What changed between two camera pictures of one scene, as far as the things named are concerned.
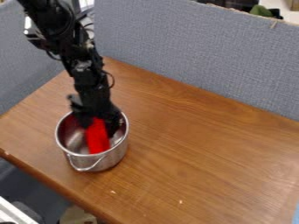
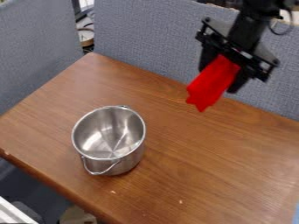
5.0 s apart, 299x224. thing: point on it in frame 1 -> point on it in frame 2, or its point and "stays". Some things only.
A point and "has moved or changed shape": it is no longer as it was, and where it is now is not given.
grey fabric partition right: x=226 y=48 stays
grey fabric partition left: x=27 y=66 stays
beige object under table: x=76 y=215 stays
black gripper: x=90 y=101 -> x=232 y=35
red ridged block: x=98 y=135 -> x=210 y=83
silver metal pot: x=72 y=140 has moved or changed shape
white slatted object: x=13 y=214 stays
